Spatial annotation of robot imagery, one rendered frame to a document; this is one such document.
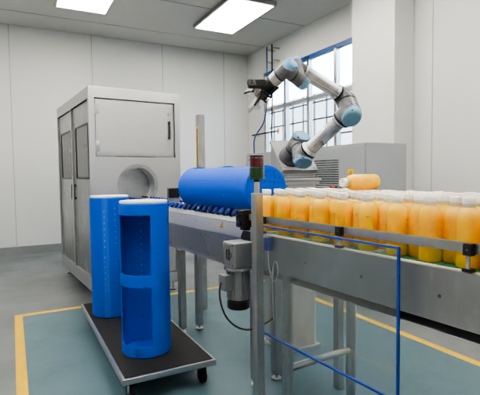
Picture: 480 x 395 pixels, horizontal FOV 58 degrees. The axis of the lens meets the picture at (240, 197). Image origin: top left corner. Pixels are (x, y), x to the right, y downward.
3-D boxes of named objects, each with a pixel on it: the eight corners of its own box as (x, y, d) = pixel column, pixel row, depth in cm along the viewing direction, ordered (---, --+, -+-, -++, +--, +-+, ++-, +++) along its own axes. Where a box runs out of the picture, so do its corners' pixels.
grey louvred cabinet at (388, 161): (280, 259, 598) (279, 154, 591) (405, 298, 408) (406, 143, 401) (245, 264, 573) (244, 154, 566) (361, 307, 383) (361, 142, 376)
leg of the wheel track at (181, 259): (184, 331, 331) (183, 248, 327) (187, 332, 326) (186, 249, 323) (177, 332, 328) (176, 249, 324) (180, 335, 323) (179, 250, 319)
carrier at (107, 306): (138, 312, 329) (121, 304, 350) (136, 197, 324) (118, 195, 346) (102, 320, 310) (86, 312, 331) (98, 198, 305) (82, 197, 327)
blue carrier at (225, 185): (212, 208, 322) (214, 169, 322) (285, 216, 248) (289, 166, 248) (176, 205, 307) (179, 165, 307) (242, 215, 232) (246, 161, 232)
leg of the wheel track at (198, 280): (201, 327, 338) (199, 247, 335) (204, 329, 333) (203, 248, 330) (194, 328, 335) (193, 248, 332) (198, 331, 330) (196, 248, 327)
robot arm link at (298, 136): (301, 143, 295) (310, 129, 286) (304, 157, 287) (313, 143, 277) (285, 140, 292) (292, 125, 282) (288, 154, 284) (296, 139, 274)
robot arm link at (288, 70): (300, 71, 224) (289, 62, 219) (285, 85, 230) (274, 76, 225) (299, 63, 229) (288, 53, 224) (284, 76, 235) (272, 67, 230)
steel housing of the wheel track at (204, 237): (154, 232, 426) (154, 197, 425) (296, 273, 243) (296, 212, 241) (126, 234, 411) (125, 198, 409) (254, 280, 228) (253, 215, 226)
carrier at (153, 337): (129, 340, 273) (115, 359, 245) (125, 201, 269) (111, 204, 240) (175, 339, 273) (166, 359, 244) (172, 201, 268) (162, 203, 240)
